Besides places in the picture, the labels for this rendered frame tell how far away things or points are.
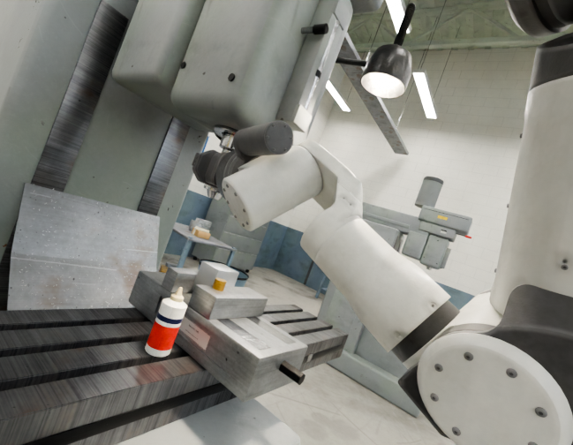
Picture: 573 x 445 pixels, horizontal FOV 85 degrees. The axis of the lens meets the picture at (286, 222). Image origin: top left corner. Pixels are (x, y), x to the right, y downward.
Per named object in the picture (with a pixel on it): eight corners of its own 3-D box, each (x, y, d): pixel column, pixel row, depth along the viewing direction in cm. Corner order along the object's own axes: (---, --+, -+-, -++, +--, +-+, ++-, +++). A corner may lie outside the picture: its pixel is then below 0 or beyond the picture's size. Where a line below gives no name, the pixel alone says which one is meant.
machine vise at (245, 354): (296, 381, 57) (316, 325, 57) (243, 403, 45) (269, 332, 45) (184, 301, 77) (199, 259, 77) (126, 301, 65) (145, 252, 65)
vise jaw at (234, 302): (261, 316, 64) (268, 298, 64) (208, 320, 52) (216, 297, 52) (242, 304, 67) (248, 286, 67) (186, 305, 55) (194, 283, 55)
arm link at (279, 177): (290, 193, 47) (338, 202, 37) (228, 227, 43) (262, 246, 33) (264, 119, 43) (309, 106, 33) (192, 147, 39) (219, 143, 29)
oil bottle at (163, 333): (174, 355, 51) (198, 292, 51) (153, 359, 47) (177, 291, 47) (161, 343, 53) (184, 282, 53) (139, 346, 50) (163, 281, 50)
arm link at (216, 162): (267, 165, 57) (301, 166, 47) (248, 214, 57) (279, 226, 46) (202, 134, 50) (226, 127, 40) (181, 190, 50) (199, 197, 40)
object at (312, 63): (305, 133, 51) (350, 13, 51) (293, 122, 47) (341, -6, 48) (287, 131, 53) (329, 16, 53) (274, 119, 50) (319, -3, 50)
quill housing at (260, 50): (305, 164, 60) (362, 11, 60) (233, 110, 43) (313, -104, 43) (237, 150, 71) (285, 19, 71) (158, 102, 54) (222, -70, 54)
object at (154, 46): (247, 141, 72) (285, 37, 73) (155, 80, 52) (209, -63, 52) (197, 131, 83) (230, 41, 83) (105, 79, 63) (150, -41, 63)
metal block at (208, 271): (229, 299, 64) (239, 272, 64) (207, 299, 59) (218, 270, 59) (213, 290, 67) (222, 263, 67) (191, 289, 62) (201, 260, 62)
